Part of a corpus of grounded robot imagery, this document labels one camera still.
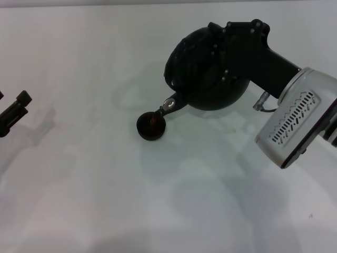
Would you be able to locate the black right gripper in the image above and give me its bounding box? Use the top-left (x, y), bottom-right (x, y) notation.
top-left (207, 18), bottom-right (303, 99)

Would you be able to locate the black round teapot with handle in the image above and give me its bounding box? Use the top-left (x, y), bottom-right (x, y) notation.
top-left (156, 26), bottom-right (250, 116)

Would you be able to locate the dark brown round teacup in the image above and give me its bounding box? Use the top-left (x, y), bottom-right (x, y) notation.
top-left (136, 111), bottom-right (167, 141)

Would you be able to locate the grey plug with black cable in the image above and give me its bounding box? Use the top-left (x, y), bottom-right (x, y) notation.
top-left (252, 91), bottom-right (280, 113)

